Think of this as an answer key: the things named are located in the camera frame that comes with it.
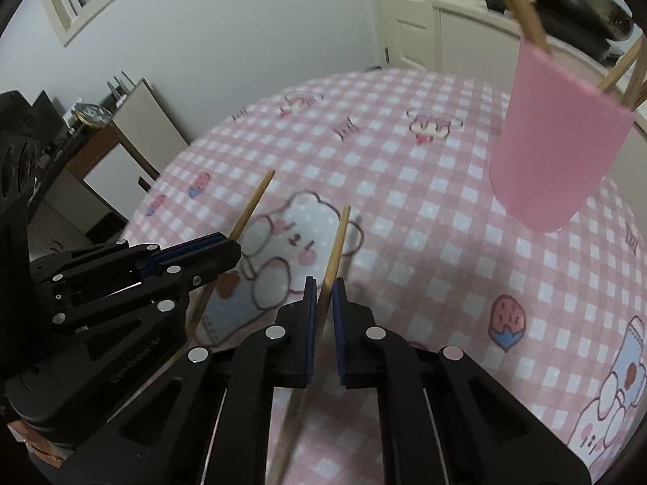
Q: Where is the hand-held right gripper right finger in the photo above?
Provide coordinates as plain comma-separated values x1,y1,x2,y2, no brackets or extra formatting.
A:
331,278,592,485

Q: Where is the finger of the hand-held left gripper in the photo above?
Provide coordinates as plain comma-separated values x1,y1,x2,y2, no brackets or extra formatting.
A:
51,239,242,334
29,232,226,284

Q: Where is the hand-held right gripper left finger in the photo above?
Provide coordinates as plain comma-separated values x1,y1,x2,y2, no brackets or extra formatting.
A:
66,275,318,485

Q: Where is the pink cup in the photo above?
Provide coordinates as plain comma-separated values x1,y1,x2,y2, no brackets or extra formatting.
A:
488,38,638,234

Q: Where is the person's left hand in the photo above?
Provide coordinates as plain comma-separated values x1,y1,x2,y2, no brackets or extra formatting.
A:
9,417,69,466

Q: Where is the white board panel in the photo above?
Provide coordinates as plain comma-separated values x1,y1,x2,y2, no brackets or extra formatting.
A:
111,78,190,183

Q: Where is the pink checkered printed tablecloth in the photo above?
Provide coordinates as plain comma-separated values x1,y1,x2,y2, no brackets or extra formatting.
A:
121,68,647,485

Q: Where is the round desk clock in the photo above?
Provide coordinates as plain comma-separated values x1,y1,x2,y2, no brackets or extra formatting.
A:
71,102,112,127

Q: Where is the router with antennas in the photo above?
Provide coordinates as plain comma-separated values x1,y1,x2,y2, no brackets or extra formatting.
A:
105,73,135,104

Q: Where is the black monitor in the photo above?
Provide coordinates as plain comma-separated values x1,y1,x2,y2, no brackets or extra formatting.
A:
30,90,57,127

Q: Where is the white cabinet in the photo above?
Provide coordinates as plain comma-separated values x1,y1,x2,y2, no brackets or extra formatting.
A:
432,0,647,127

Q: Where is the white door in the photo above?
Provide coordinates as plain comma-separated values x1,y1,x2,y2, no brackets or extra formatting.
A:
371,0,440,72

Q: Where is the black induction cooker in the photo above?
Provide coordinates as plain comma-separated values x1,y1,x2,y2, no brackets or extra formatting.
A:
472,0,628,64

